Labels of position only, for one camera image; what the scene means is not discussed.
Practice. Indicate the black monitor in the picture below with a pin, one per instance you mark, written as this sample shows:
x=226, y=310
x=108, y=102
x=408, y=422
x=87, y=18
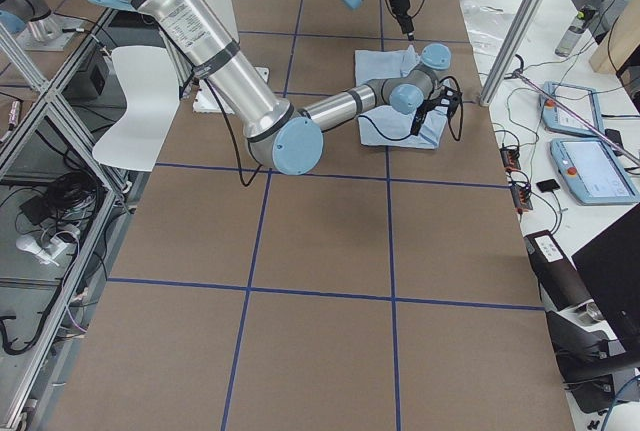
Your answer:
x=609, y=267

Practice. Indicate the near blue teach pendant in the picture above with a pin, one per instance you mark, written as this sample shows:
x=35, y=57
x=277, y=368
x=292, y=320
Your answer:
x=591, y=172

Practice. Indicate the clear plastic bag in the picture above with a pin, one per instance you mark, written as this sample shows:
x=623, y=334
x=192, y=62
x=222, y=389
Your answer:
x=486, y=27

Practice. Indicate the black cylindrical device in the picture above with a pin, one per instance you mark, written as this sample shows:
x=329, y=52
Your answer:
x=554, y=271

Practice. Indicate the white plastic chair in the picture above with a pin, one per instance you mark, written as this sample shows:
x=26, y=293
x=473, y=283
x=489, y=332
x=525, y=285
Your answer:
x=151, y=89

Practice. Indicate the clear water bottle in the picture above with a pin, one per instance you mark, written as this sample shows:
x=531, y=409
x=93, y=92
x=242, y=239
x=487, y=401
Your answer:
x=577, y=27

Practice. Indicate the white power strip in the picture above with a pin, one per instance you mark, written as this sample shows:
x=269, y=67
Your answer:
x=49, y=252

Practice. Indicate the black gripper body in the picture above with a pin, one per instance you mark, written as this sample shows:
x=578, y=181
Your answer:
x=401, y=9
x=421, y=113

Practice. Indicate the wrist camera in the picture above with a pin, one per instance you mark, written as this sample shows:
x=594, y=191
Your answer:
x=450, y=100

